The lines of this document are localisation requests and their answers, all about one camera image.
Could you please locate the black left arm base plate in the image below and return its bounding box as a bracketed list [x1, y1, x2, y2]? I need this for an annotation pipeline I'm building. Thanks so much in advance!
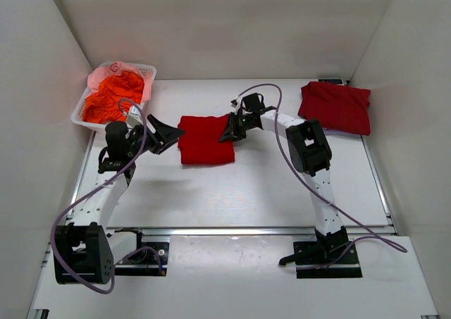
[108, 228, 170, 277]

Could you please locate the bright red t shirt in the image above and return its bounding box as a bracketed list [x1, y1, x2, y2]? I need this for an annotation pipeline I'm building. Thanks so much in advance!
[178, 115, 235, 166]

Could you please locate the white plastic laundry basket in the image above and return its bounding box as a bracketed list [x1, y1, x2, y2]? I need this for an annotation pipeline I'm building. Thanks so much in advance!
[71, 61, 156, 132]

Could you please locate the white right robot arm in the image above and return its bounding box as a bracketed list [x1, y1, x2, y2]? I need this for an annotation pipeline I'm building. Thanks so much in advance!
[219, 93, 349, 266]

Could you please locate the folded dark red t shirt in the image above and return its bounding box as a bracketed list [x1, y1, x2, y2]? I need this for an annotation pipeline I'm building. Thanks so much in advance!
[298, 82, 371, 136]

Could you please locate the orange t shirt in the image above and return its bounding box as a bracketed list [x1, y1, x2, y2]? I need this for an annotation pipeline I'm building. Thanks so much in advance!
[82, 73, 143, 124]

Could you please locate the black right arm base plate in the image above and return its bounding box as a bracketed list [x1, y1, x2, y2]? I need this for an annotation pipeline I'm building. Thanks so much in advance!
[278, 240, 363, 279]

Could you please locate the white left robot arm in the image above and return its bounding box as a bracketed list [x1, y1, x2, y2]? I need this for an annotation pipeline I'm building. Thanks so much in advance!
[51, 109, 184, 294]

